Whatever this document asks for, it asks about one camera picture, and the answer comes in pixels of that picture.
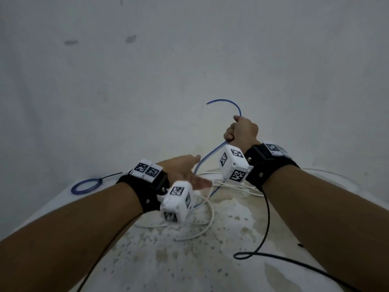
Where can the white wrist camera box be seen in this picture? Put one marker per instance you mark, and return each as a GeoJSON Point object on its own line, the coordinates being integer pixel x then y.
{"type": "Point", "coordinates": [177, 200]}
{"type": "Point", "coordinates": [234, 164]}

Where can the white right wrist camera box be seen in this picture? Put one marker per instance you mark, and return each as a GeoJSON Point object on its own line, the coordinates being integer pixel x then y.
{"type": "Point", "coordinates": [234, 164]}

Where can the white left wrist marker tag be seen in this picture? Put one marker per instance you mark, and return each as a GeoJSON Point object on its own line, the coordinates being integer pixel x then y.
{"type": "Point", "coordinates": [146, 170]}

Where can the person's right fingers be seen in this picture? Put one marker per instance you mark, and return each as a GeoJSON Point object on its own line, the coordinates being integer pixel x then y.
{"type": "Point", "coordinates": [231, 130]}

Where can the person's left thumb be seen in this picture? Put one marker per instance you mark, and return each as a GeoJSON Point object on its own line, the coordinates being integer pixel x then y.
{"type": "Point", "coordinates": [203, 184]}

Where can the person's left forearm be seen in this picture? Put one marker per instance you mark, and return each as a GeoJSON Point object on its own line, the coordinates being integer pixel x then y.
{"type": "Point", "coordinates": [70, 234]}

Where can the person's left hand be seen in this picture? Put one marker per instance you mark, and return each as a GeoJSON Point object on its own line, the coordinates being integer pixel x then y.
{"type": "Point", "coordinates": [179, 168]}

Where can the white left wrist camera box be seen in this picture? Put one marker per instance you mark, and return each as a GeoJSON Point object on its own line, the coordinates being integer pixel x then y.
{"type": "Point", "coordinates": [177, 200]}

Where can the person's right hand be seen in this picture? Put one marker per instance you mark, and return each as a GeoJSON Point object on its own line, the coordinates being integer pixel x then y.
{"type": "Point", "coordinates": [244, 132]}

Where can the person's right forearm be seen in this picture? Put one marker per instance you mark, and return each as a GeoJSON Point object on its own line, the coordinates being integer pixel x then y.
{"type": "Point", "coordinates": [328, 221]}

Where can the white wrist marker tag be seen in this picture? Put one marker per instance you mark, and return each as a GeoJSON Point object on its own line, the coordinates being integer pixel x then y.
{"type": "Point", "coordinates": [275, 148]}
{"type": "Point", "coordinates": [146, 170]}

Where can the black zip tie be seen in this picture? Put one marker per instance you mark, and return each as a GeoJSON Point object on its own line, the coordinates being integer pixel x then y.
{"type": "Point", "coordinates": [111, 175]}

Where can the white right wrist marker tag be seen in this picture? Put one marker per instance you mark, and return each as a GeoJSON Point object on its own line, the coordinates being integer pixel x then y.
{"type": "Point", "coordinates": [275, 148]}

